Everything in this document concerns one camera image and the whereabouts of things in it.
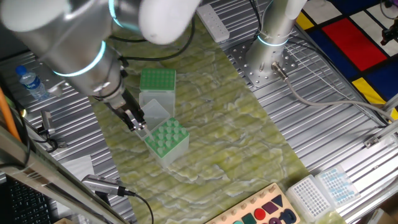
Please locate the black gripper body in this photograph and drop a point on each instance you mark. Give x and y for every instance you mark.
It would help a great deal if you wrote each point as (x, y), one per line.
(119, 104)

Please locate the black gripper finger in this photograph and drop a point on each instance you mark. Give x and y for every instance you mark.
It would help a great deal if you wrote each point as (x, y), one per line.
(130, 121)
(139, 119)

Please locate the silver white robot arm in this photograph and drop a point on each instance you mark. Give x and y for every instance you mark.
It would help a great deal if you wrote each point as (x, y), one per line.
(71, 40)

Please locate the clear tip box green rack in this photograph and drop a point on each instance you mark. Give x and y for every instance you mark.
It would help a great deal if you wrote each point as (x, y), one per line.
(157, 79)
(175, 151)

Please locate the white paper sheet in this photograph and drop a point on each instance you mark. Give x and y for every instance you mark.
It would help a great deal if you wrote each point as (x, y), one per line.
(79, 168)

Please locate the green marble patterned mat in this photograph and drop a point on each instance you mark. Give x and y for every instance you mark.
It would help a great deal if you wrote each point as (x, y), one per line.
(224, 130)

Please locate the clear water bottle blue cap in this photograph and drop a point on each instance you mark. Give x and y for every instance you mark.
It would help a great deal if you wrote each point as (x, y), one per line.
(32, 84)

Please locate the orange pipe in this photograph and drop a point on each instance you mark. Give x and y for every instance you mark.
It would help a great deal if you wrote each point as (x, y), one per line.
(7, 118)

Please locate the white power strip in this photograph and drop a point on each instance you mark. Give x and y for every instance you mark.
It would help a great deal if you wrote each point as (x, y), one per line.
(214, 25)

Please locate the black keyboard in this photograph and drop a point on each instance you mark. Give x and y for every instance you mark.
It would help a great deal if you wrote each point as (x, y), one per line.
(28, 205)

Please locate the wooden shape puzzle board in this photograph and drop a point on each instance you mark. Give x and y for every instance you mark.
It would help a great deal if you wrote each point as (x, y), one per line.
(231, 217)

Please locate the green puzzle piece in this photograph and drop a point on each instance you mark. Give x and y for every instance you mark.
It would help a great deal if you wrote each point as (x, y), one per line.
(248, 219)

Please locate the red circle puzzle piece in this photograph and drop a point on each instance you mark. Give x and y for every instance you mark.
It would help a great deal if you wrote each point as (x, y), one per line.
(259, 214)

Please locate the purple square puzzle piece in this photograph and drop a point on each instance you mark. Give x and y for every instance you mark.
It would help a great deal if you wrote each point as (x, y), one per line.
(270, 208)

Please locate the navy triangle puzzle piece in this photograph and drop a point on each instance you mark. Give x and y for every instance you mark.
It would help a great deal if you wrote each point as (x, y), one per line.
(278, 200)

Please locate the white rack tip box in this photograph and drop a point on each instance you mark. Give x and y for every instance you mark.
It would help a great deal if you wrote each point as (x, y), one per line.
(308, 197)

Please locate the blue rack tip box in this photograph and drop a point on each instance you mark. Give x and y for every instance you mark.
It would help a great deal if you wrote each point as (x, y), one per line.
(337, 185)

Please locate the colour block floor mat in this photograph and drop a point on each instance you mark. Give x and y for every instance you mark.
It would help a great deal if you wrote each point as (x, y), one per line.
(357, 49)

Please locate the cardboard carton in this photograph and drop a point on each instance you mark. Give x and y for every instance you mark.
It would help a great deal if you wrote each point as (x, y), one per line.
(385, 217)

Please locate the silver camera mount bracket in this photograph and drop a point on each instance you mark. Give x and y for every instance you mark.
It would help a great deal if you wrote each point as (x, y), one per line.
(57, 90)

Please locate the silver depth camera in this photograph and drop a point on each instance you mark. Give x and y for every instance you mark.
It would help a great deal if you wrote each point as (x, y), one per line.
(99, 184)

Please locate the aluminium frame beam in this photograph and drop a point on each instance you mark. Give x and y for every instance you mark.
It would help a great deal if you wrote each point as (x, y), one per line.
(37, 168)

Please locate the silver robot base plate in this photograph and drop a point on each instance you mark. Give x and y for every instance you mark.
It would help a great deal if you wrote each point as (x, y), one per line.
(245, 71)

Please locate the aluminium profile rail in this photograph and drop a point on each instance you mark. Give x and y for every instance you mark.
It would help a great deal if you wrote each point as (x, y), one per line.
(382, 135)

